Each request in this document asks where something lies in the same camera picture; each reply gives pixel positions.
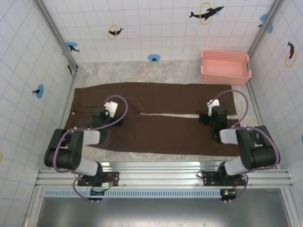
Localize brown long pants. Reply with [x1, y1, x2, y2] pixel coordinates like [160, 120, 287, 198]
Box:
[65, 82, 242, 157]

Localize pink plastic basket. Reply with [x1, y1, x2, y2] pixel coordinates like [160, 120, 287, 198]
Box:
[200, 50, 252, 86]

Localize seal sticker blue circle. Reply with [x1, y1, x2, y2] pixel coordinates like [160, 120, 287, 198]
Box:
[31, 83, 45, 99]

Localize right green circuit board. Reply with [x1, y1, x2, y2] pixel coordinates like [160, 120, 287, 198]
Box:
[221, 189, 238, 199]

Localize shark sticker blue circle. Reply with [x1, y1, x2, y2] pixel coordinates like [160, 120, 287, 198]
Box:
[64, 41, 80, 53]

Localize grey metal front panel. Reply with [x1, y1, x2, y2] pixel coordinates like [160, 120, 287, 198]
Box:
[37, 197, 292, 227]

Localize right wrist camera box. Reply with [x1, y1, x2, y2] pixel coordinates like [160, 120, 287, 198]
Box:
[205, 99, 220, 116]

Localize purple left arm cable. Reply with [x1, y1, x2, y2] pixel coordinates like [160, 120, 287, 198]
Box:
[53, 94, 130, 203]

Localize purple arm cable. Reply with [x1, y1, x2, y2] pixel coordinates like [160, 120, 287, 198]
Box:
[53, 94, 130, 203]
[212, 89, 282, 203]

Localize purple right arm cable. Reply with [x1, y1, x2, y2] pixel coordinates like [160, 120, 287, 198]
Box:
[212, 89, 282, 203]

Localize aluminium side rail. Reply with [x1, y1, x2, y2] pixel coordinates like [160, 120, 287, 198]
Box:
[22, 68, 80, 227]
[245, 81, 279, 169]

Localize black animal sticker yellow ring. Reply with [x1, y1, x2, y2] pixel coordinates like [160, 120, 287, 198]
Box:
[63, 59, 73, 75]

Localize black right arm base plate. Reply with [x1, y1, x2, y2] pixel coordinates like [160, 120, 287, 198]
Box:
[202, 170, 247, 187]

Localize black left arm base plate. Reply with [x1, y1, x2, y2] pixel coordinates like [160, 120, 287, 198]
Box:
[77, 170, 120, 188]

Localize aluminium front rail frame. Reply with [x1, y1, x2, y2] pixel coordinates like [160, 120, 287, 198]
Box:
[35, 161, 294, 189]

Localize slotted pale blue cable duct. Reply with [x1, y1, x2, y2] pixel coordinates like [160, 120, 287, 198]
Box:
[44, 189, 224, 199]

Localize dolphin sticker small yellow ring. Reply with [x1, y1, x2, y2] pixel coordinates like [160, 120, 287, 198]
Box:
[107, 24, 125, 40]

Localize aluminium corner post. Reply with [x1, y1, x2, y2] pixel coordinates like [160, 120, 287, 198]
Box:
[33, 0, 79, 71]
[247, 0, 285, 55]

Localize sea lion sticker yellow ring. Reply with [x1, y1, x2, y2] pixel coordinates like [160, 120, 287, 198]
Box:
[285, 41, 297, 68]

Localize dolphin sticker large yellow ring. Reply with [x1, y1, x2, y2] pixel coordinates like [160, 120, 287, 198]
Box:
[199, 2, 225, 26]

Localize blue sticker behind post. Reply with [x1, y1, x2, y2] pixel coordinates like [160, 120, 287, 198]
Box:
[257, 13, 274, 34]

